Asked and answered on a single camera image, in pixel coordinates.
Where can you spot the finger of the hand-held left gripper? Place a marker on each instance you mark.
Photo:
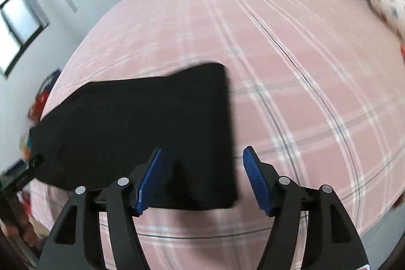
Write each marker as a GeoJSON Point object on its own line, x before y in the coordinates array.
{"type": "Point", "coordinates": [30, 168]}

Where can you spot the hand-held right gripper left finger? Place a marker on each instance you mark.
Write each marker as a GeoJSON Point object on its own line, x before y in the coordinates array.
{"type": "Point", "coordinates": [148, 186]}

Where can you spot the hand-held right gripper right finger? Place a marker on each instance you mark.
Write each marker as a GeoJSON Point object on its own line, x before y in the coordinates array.
{"type": "Point", "coordinates": [256, 183]}

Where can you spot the black pants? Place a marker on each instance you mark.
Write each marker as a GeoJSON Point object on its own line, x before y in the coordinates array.
{"type": "Point", "coordinates": [142, 124]}

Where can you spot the red gift bag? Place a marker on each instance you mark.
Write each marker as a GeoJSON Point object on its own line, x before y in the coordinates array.
{"type": "Point", "coordinates": [38, 107]}

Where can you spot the pink plaid bed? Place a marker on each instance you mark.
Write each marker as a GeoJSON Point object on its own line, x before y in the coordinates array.
{"type": "Point", "coordinates": [300, 83]}

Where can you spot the dark framed window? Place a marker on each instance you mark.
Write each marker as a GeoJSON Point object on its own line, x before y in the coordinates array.
{"type": "Point", "coordinates": [19, 26]}

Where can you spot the small red toy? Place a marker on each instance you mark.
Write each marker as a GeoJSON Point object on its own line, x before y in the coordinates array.
{"type": "Point", "coordinates": [402, 51]}

